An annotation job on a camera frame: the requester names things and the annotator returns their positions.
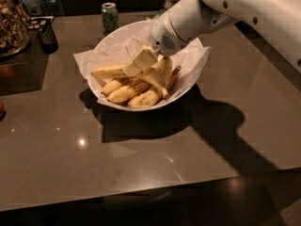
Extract white gripper with vent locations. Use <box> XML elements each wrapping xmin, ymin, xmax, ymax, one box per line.
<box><xmin>122</xmin><ymin>11</ymin><xmax>188</xmax><ymax>76</ymax></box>

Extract green soda can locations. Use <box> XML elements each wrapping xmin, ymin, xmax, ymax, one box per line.
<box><xmin>102</xmin><ymin>2</ymin><xmax>119</xmax><ymax>36</ymax></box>

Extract white paper liner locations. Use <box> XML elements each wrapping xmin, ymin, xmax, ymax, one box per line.
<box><xmin>73</xmin><ymin>14</ymin><xmax>212</xmax><ymax>106</ymax></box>

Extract middle yellow banana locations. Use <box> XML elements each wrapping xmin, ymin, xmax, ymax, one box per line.
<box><xmin>107</xmin><ymin>56</ymin><xmax>173</xmax><ymax>105</ymax></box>

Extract white containers in background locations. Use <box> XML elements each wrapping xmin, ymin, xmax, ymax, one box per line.
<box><xmin>15</xmin><ymin>0</ymin><xmax>57</xmax><ymax>17</ymax></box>

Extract red object at left edge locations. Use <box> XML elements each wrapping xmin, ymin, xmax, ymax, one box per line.
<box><xmin>0</xmin><ymin>100</ymin><xmax>6</xmax><ymax>119</ymax></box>

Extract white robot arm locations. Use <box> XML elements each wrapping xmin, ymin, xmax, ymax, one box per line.
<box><xmin>147</xmin><ymin>0</ymin><xmax>301</xmax><ymax>70</ymax></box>

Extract left small yellow banana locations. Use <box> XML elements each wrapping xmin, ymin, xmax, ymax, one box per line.
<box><xmin>102</xmin><ymin>78</ymin><xmax>129</xmax><ymax>96</ymax></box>

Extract dark box on table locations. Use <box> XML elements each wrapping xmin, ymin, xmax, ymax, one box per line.
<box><xmin>0</xmin><ymin>31</ymin><xmax>48</xmax><ymax>96</ymax></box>

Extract black device with checkered top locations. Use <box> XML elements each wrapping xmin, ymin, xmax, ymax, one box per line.
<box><xmin>27</xmin><ymin>16</ymin><xmax>58</xmax><ymax>55</ymax></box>

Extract large top yellow banana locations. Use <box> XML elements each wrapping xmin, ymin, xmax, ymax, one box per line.
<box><xmin>91</xmin><ymin>64</ymin><xmax>168</xmax><ymax>97</ymax></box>

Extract glass jar of snacks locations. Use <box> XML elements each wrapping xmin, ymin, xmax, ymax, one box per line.
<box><xmin>0</xmin><ymin>0</ymin><xmax>30</xmax><ymax>57</ymax></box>

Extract front right yellow banana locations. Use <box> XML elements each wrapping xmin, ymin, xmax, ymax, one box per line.
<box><xmin>128</xmin><ymin>66</ymin><xmax>182</xmax><ymax>108</ymax></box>

